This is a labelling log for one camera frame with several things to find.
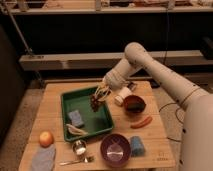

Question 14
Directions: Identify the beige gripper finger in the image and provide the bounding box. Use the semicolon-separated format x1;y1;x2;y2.
94;87;110;102

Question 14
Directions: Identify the dark grape bunch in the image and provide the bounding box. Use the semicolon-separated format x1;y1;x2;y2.
90;94;101;112

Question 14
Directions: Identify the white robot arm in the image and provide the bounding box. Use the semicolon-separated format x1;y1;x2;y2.
94;42;213;171

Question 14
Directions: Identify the green plastic tray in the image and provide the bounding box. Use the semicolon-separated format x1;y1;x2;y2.
61;86;114;142

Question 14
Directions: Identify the blue sponge in tray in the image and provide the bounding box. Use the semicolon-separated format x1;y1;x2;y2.
68;110;84;128

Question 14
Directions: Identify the white cup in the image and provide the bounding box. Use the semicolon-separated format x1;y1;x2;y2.
114;87;132;106

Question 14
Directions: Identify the small dark box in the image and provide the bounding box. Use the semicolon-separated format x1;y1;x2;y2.
128;82;137;91

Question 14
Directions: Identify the red-brown bowl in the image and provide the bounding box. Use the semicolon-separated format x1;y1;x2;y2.
123;95;146;115

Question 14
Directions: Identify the wooden table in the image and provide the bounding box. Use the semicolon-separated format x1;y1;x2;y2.
18;81;175;171

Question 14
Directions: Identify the pale banana piece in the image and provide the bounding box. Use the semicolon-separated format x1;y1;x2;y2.
67;124;87;135

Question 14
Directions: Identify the orange carrot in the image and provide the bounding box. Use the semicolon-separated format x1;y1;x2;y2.
130;116;153;129

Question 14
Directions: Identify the small metal cup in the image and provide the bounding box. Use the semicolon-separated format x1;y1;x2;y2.
72;140;87;156

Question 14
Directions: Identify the purple bowl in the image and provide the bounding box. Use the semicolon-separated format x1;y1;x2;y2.
100;134;131;168

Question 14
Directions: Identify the blue rolled towel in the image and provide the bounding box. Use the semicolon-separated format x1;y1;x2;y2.
130;136;145;157

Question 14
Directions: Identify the metal spoon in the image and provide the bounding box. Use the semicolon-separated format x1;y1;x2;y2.
59;156;94;166

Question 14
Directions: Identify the orange apple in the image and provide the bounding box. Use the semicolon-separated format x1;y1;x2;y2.
39;131;54;147

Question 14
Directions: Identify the grey cloth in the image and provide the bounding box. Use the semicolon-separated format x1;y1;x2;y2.
30;145;56;171

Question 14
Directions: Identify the black cable on floor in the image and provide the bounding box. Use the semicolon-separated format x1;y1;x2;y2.
158;101;188;144

